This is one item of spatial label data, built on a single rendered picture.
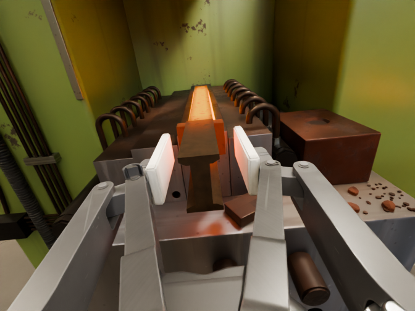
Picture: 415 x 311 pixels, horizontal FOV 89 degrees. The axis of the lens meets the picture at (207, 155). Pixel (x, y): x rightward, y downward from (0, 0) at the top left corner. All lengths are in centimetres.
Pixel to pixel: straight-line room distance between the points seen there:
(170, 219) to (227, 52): 55
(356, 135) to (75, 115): 40
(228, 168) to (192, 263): 11
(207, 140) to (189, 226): 11
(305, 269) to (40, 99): 43
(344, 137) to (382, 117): 21
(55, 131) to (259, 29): 57
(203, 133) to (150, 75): 56
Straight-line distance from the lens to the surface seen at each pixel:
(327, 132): 28
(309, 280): 24
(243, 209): 23
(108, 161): 26
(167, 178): 17
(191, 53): 69
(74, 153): 45
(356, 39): 42
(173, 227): 24
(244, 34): 71
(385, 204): 29
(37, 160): 47
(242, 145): 16
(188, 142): 15
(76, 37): 43
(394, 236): 30
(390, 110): 49
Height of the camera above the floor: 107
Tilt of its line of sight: 25 degrees down
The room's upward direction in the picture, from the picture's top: 6 degrees counter-clockwise
